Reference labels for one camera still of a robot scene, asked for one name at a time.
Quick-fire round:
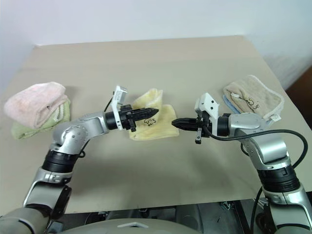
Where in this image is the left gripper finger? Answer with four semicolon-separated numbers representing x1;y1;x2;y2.
134;113;157;121
133;107;160;116

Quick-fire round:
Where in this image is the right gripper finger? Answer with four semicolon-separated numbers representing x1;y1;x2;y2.
171;117;197;125
173;124;197;131

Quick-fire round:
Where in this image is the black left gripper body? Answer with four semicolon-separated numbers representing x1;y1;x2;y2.
119;103;137;133

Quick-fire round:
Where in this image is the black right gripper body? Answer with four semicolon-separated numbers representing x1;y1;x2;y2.
194;110;211;144

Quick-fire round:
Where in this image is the yellow towel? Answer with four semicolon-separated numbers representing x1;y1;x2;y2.
128;88;180;141

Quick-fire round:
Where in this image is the blue folded towel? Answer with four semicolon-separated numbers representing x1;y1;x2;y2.
222;95;241;114

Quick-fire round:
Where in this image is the beige folded towel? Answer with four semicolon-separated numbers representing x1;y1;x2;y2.
222;75;285;122

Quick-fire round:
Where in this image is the pink folded towel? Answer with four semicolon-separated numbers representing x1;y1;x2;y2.
3;82;69;129

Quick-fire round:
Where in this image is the green folded towel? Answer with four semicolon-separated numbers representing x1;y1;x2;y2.
11;98;72;140

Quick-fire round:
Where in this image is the grey robot torso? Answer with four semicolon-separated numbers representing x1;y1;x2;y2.
59;215;221;234

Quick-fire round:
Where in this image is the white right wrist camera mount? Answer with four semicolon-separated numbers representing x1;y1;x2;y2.
193;92;221;134

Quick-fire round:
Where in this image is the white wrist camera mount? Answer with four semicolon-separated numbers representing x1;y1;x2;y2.
193;92;221;134
111;85;129;130

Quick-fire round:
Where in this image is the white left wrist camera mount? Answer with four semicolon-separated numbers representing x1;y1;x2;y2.
111;85;129;130

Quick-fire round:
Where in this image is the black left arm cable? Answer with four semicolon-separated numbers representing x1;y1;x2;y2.
103;91;116;113

